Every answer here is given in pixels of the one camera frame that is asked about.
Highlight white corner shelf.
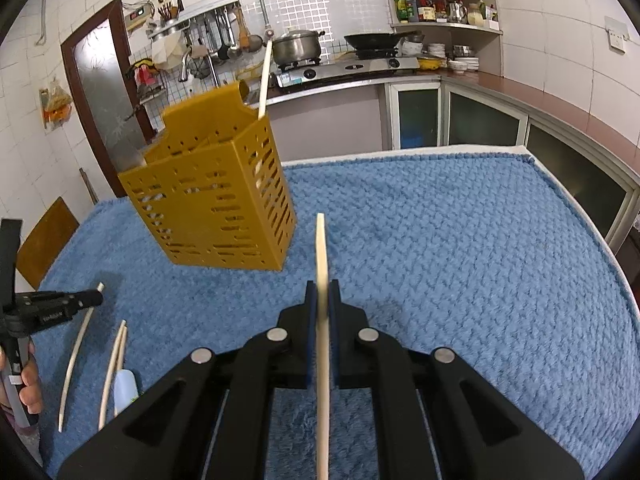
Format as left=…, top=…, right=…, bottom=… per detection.
left=383, top=0, right=504, bottom=74

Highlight metal faucet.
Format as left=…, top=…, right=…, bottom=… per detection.
left=178, top=49, right=222, bottom=87

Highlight row of hanging ladles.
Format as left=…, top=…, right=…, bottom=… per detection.
left=190, top=7, right=264, bottom=62

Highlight metal wall utensil rack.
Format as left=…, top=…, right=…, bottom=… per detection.
left=149, top=0, right=242, bottom=39

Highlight cup of kitchen tools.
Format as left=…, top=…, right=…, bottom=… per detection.
left=157, top=0, right=184, bottom=27

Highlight wooden chair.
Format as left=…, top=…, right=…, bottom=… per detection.
left=16, top=197, right=81, bottom=292

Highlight red and yellow gloves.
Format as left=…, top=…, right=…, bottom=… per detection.
left=127, top=59, right=162, bottom=89

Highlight row of condiment bottles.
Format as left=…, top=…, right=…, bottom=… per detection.
left=393, top=0, right=449, bottom=24

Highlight person's left hand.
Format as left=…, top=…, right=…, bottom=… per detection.
left=0, top=342, right=44, bottom=427

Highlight kitchen counter with cabinets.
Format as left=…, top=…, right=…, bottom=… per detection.
left=269, top=67, right=640, bottom=257

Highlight white hanging cloth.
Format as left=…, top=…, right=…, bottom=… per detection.
left=151, top=35, right=189, bottom=72

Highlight steel cooking pot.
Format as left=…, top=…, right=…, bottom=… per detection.
left=271, top=29, right=327, bottom=66

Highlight light blue spoon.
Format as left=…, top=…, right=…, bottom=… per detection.
left=113, top=369, right=140, bottom=419

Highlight wall electric box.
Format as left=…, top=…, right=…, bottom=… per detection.
left=123, top=2, right=154, bottom=29

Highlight blue textured blanket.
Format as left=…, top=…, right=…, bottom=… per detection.
left=36, top=152, right=640, bottom=480

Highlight stack of dishes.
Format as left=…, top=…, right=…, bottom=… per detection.
left=400, top=40, right=482, bottom=74

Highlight white wall conduit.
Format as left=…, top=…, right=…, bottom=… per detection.
left=34, top=0, right=77, bottom=47

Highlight brown framed glass door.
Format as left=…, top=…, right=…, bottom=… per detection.
left=60, top=0, right=157, bottom=199

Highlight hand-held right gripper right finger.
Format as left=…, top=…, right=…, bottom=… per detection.
left=327, top=280, right=586, bottom=480

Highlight gas stove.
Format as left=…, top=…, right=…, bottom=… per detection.
left=271, top=56, right=421, bottom=89

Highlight yellow slotted utensil holder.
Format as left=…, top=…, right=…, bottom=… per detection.
left=118, top=81, right=299, bottom=272

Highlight white light switch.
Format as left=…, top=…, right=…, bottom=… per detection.
left=603, top=15, right=630, bottom=55

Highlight black wok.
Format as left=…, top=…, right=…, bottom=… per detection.
left=343, top=29, right=424, bottom=52

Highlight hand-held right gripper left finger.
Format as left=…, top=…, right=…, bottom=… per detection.
left=57, top=280, right=321, bottom=480

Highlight wooden stick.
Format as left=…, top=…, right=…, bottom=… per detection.
left=78, top=167, right=99, bottom=207

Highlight wooden chopstick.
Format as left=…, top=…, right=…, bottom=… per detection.
left=98, top=320, right=126, bottom=431
left=314, top=212, right=332, bottom=480
left=109, top=325, right=130, bottom=387
left=254, top=40, right=274, bottom=122
left=57, top=282, right=106, bottom=434

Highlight hanging plastic bag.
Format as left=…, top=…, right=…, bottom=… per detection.
left=38, top=77, right=74, bottom=132

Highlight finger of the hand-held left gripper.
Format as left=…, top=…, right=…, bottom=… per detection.
left=0, top=218, right=24, bottom=308
left=15, top=289, right=104, bottom=333

